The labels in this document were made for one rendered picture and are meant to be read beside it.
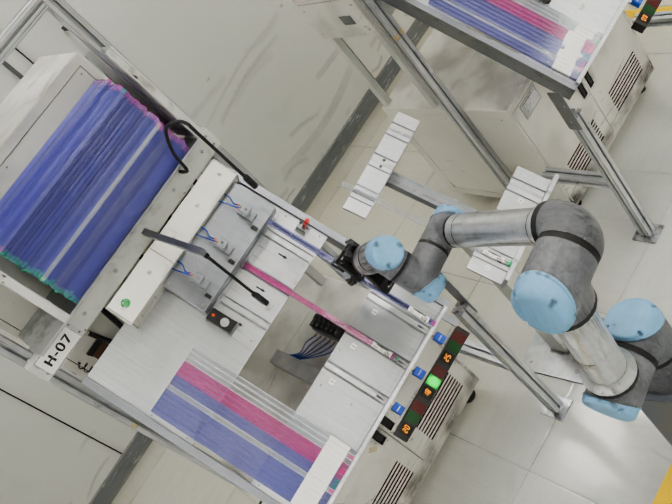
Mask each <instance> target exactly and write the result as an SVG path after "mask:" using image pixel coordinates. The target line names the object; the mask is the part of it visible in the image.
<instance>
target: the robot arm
mask: <svg viewBox="0 0 672 504"><path fill-rule="evenodd" d="M345 243H346V246H345V247H344V249H343V251H342V252H341V253H340V254H339V255H337V256H336V258H335V259H334V261H333V263H331V264H330V265H332V266H333V268H334V269H335V270H336V271H337V272H339V273H340V274H341V275H342V276H344V279H345V281H347V282H348V283H347V284H349V285H350V286H353V285H356V283H357V282H358V283H359V282H361V281H362V280H363V279H364V277H366V278H367V279H368V280H369V281H370V282H371V283H372V284H373V285H374V286H375V287H376V288H377V289H378V290H379V291H381V292H383V293H386V294H389V292H390V291H391V289H392V288H393V286H394V284H397V285H398V286H400V287H401V288H403V289H404V290H406V291H407V292H409V293H410V294H411V295H412V296H416V297H417V298H419V299H421V300H422V301H424V302H426V303H430V302H433V301H434V300H436V299H437V298H438V297H439V296H440V294H441V293H442V291H443V290H444V288H445V285H446V282H447V278H446V276H445V275H443V273H442V272H440V271H441V269H442V267H443V265H444V264H445V262H446V260H447V258H448V256H449V254H450V252H451V250H452V248H466V247H504V246H533V249H532V251H531V253H530V255H529V257H528V259H527V261H526V263H525V265H524V267H523V269H522V271H521V274H520V275H519V276H518V278H517V279H516V281H515V284H514V289H513V291H512V294H511V305H512V308H513V310H514V311H515V313H516V314H517V315H518V316H519V317H520V318H521V319H522V320H523V321H526V322H528V325H530V326H531V327H533V328H535V329H537V330H539V331H542V332H545V333H548V334H558V336H559V337H560V338H561V340H562V341H563V343H564V344H565V346H566V347H567V348H568V350H569V351H570V353H571V354H572V356H573V357H574V358H575V360H576V361H577V363H578V364H579V366H580V367H581V369H580V375H581V380H582V382H583V384H584V386H585V387H586V389H585V391H584V392H583V393H582V395H583V396H582V403H583V404H584V405H585V406H587V407H588V408H590V409H592V410H594V411H596V412H599V413H601V414H603V415H606V416H609V417H612V418H615V419H618V420H622V421H633V420H635V419H636V418H637V416H638V414H639V411H640V410H642V404H643V402H644V399H645V397H646V394H647V392H651V393H654V394H659V395H668V394H672V327H671V326H670V324H669V323H668V321H667V320H666V318H665V316H664V314H663V312H662V311H661V310H660V309H659V308H658V307H657V306H656V305H655V304H654V303H653V302H651V301H649V300H647V299H643V298H629V299H625V300H624V301H622V302H618V303H617V304H615V305H614V306H613V307H612V308H611V309H610V310H609V311H608V313H607V314H606V316H605V320H604V321H603V320H602V318H601V316H600V315H599V313H598V311H597V306H598V297H597V294H596V292H595V290H594V288H593V286H592V284H591V280H592V278H593V276H594V273H595V271H596V269H597V267H598V264H599V262H600V260H601V258H602V255H603V252H604V244H605V241H604V235H603V231H602V228H601V226H600V224H599V222H598V221H597V219H596V218H595V217H594V216H593V215H592V214H591V213H590V212H589V211H588V210H586V209H585V208H583V207H582V206H580V205H578V204H575V203H573V202H569V201H563V200H550V201H543V202H540V203H539V204H537V205H536V206H535V207H530V208H519V209H507V210H495V211H483V212H471V213H464V212H463V211H462V210H460V209H459V208H457V207H455V206H453V205H448V204H441V205H439V206H438V207H437V208H436V210H435V212H434V213H433V214H432V215H431V217H430V219H429V222H428V224H427V226H426V228H425V230H424V232H423V233H422V235H421V237H420V239H419V241H418V243H417V245H416V246H415V248H414V250H413V252H412V254H411V253H410V252H408V251H406V250H405V249H404V248H403V245H402V244H401V242H400V241H399V240H398V239H397V238H395V237H393V236H390V235H384V236H377V237H375V238H373V239H371V240H370V241H367V242H365V243H363V244H361V245H359V244H358V243H357V242H355V241H354V240H352V239H351V238H350V239H348V240H346V241H345ZM334 264H336V266H335V265H334Z"/></svg>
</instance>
